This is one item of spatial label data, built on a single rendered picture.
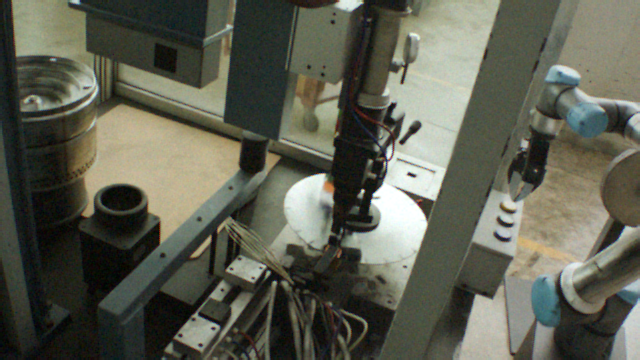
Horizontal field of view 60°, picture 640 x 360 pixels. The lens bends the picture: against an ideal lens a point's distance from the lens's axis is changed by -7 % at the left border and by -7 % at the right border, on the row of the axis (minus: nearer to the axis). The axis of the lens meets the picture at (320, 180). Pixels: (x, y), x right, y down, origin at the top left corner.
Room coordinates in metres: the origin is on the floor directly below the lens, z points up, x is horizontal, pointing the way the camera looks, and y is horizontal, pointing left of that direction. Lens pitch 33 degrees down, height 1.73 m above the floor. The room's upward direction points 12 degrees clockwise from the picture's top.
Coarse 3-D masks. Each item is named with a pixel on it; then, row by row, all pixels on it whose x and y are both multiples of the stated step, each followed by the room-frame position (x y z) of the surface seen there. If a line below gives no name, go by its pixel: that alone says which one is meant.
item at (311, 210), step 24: (312, 192) 1.14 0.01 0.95; (384, 192) 1.20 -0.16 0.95; (288, 216) 1.03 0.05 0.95; (312, 216) 1.05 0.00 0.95; (384, 216) 1.10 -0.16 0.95; (408, 216) 1.12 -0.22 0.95; (312, 240) 0.96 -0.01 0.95; (336, 240) 0.98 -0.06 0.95; (360, 240) 1.00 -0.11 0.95; (384, 240) 1.01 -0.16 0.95; (408, 240) 1.03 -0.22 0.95
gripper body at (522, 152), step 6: (528, 126) 1.28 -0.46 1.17; (534, 132) 1.25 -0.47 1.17; (522, 138) 1.32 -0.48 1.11; (540, 138) 1.26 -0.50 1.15; (546, 138) 1.24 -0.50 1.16; (552, 138) 1.24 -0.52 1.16; (522, 144) 1.29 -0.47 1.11; (528, 144) 1.30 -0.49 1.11; (522, 150) 1.26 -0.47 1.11; (528, 150) 1.26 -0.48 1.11; (516, 156) 1.31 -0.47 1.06; (522, 156) 1.25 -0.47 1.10; (516, 162) 1.26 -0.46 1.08; (522, 162) 1.25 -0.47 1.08; (546, 162) 1.24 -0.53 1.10; (522, 168) 1.25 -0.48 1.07
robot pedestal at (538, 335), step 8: (536, 320) 1.07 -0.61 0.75; (536, 328) 1.04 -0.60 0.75; (544, 328) 1.05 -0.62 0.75; (552, 328) 1.05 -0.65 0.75; (624, 328) 1.10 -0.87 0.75; (528, 336) 1.11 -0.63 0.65; (536, 336) 1.01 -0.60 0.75; (544, 336) 1.02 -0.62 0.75; (552, 336) 1.02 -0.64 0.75; (616, 336) 1.06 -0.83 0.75; (624, 336) 1.07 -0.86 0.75; (528, 344) 1.07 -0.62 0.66; (536, 344) 0.99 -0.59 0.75; (544, 344) 0.99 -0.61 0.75; (552, 344) 1.00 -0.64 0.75; (616, 344) 1.03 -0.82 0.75; (624, 344) 1.04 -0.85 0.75; (520, 352) 1.10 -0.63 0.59; (528, 352) 1.03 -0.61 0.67; (536, 352) 0.96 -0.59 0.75; (544, 352) 0.97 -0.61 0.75; (552, 352) 0.97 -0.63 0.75; (560, 352) 0.97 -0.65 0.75; (616, 352) 1.00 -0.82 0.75; (624, 352) 1.01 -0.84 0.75
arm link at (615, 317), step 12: (624, 288) 0.97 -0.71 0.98; (636, 288) 0.99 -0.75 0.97; (612, 300) 0.96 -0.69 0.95; (624, 300) 0.96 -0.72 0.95; (636, 300) 0.97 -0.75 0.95; (612, 312) 0.95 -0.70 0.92; (624, 312) 0.96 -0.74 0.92; (588, 324) 0.98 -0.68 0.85; (600, 324) 0.96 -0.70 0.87; (612, 324) 0.96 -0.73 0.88
